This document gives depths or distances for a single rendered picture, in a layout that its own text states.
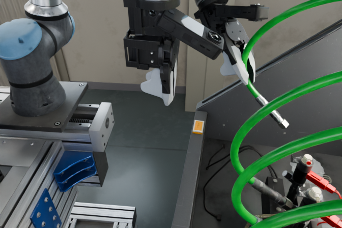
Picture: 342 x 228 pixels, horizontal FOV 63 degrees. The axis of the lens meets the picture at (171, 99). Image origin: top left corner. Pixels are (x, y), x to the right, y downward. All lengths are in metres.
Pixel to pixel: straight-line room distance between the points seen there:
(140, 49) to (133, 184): 1.53
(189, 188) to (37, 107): 0.47
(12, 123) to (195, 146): 0.51
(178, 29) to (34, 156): 0.59
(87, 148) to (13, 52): 0.34
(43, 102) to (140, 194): 1.17
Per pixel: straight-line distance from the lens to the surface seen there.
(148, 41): 0.46
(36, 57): 0.81
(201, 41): 0.45
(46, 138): 0.93
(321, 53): 0.86
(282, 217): 0.35
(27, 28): 0.81
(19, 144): 0.95
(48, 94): 0.85
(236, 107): 0.93
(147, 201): 1.85
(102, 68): 2.67
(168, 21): 0.45
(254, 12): 0.61
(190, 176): 0.76
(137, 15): 0.46
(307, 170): 0.65
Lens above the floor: 1.55
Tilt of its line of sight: 37 degrees down
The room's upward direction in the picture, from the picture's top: straight up
